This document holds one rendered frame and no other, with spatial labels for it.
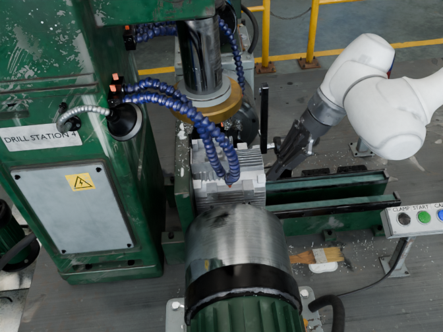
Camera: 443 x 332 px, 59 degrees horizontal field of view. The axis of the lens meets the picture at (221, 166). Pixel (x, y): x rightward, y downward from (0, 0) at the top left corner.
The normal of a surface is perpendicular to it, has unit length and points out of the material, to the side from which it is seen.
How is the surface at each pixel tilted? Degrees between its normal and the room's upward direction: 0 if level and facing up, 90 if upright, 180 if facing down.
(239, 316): 4
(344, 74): 56
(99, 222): 90
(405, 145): 97
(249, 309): 5
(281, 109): 0
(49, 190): 90
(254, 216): 21
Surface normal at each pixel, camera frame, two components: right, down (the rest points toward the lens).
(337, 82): -0.91, -0.07
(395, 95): -0.35, -0.53
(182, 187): -0.06, -0.71
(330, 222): 0.07, 0.70
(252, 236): 0.23, -0.70
